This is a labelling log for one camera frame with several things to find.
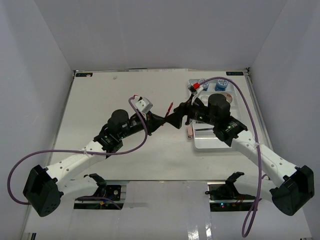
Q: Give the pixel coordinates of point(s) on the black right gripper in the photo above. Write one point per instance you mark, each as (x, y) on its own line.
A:
(176, 118)

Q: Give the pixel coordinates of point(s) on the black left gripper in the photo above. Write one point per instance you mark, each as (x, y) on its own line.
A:
(153, 122)

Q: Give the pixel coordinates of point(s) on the red pen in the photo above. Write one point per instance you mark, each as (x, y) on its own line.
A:
(169, 109)

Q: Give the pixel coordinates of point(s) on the white compartment tray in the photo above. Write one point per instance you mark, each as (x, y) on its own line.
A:
(206, 140)

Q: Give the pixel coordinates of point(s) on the blue tape roll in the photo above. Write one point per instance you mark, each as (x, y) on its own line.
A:
(221, 84)
(204, 83)

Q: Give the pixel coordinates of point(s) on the brown packing tape roll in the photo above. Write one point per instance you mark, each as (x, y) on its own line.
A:
(228, 97)

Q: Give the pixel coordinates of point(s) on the black pen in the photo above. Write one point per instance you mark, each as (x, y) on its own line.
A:
(203, 129)

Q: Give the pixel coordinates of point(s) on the clear tape roll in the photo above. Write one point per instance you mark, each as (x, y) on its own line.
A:
(204, 99)

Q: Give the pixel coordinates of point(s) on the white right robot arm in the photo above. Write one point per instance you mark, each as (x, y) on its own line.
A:
(293, 186)

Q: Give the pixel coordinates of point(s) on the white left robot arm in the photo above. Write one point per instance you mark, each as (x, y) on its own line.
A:
(45, 188)

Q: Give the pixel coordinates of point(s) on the pink white eraser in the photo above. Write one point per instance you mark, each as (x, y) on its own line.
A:
(190, 132)

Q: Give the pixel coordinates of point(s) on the right black table label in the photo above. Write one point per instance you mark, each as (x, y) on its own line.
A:
(234, 73)

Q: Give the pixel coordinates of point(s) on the black table label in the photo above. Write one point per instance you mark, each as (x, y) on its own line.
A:
(83, 74)
(234, 73)

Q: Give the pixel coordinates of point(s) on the left black table label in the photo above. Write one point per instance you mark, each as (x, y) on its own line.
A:
(83, 74)

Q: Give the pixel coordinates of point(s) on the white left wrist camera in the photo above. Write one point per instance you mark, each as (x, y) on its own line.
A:
(143, 105)

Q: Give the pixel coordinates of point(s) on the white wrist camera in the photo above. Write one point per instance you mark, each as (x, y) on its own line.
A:
(195, 90)
(143, 105)

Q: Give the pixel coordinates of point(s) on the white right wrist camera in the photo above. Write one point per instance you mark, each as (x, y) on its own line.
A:
(195, 90)

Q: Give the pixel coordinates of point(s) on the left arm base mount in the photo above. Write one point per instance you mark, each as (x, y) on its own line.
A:
(107, 196)

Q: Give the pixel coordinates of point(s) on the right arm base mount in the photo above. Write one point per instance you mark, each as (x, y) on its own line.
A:
(223, 197)

